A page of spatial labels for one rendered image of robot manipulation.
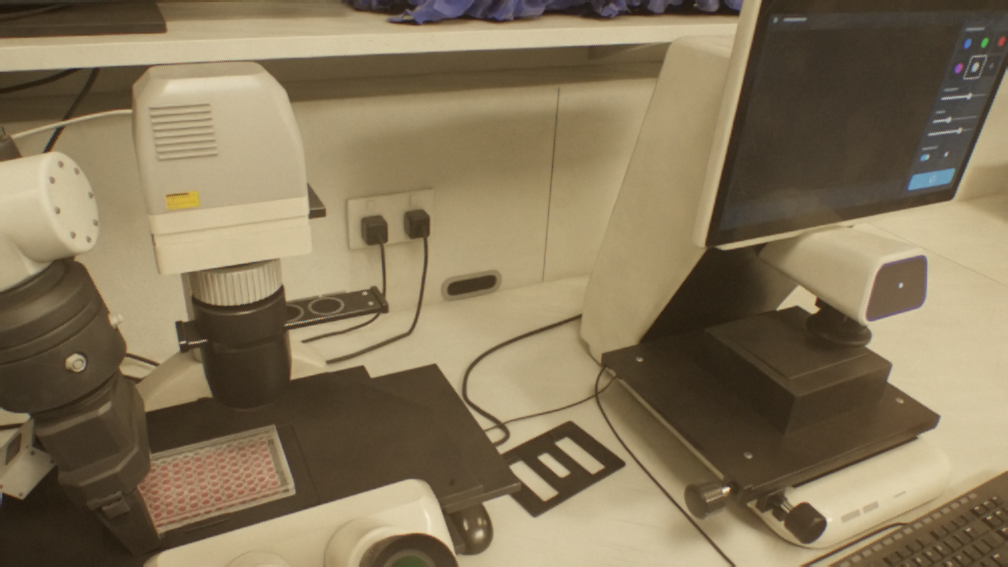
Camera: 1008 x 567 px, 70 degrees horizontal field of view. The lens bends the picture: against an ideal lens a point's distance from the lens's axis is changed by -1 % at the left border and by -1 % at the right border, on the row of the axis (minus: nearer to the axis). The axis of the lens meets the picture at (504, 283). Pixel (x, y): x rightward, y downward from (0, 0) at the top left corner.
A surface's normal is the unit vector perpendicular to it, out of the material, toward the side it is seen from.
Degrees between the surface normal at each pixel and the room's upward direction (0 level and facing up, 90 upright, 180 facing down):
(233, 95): 48
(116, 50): 90
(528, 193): 90
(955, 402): 0
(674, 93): 90
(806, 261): 81
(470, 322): 0
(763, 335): 0
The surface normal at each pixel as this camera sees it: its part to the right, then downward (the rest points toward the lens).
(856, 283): -0.88, -0.01
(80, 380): 0.73, 0.29
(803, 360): 0.05, -0.88
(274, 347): 0.87, 0.27
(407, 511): 0.34, -0.33
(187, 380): 0.44, 0.44
